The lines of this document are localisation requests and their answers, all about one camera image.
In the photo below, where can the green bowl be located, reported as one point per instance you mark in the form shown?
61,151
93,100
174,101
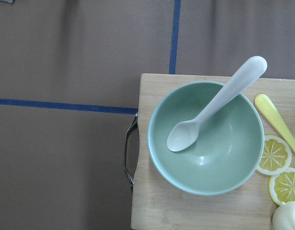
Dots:
228,149

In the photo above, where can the yellow plastic knife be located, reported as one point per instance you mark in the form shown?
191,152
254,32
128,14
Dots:
270,112

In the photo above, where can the wooden cutting board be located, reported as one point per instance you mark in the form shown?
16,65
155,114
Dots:
159,205

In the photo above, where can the upper lemon slice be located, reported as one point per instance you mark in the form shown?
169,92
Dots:
276,156

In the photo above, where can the folded grey cloth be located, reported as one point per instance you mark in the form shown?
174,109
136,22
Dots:
7,1

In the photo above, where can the lower lemon slice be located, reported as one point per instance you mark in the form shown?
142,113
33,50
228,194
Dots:
282,187

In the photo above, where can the lemon slice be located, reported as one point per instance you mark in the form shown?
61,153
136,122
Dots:
282,187
276,156

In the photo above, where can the white plastic spoon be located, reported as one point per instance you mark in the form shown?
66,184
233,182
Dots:
185,133

